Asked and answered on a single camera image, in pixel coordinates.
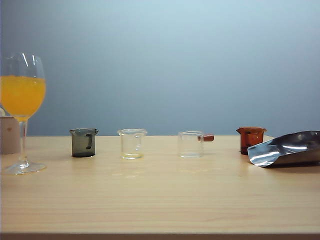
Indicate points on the dark grey measuring cup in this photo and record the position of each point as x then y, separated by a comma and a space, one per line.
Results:
80, 146

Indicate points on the clear glass measuring cup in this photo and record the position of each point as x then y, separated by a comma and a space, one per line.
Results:
132, 156

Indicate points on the beige paper cup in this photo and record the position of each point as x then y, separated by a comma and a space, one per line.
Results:
9, 135

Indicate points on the wine glass with orange drink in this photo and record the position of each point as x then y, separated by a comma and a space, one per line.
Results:
22, 97

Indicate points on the stainless steel scoop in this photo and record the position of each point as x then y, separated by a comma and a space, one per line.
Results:
287, 152

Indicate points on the amber measuring cup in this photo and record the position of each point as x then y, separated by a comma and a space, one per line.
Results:
250, 141

